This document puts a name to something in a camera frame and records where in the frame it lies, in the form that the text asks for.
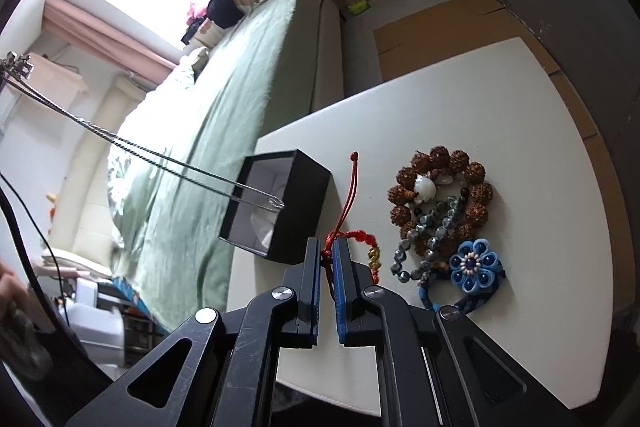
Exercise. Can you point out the small green object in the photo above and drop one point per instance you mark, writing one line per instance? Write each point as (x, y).
(359, 6)

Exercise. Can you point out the white appliance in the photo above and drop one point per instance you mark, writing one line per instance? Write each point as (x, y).
(95, 322)

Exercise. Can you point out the bed with green sheet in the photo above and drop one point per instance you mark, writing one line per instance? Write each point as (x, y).
(240, 97)

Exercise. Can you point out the white duvet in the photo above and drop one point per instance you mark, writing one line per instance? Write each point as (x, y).
(131, 142)

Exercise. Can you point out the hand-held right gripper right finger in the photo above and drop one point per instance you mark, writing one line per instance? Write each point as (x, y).
(343, 287)

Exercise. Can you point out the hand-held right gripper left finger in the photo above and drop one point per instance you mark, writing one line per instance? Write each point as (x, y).
(315, 279)

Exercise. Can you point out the pink curtain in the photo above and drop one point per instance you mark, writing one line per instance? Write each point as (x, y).
(105, 34)

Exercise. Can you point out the brown cardboard sheet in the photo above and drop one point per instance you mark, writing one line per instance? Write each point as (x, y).
(450, 22)

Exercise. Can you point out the black jewelry box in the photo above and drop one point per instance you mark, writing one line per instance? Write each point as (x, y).
(305, 187)

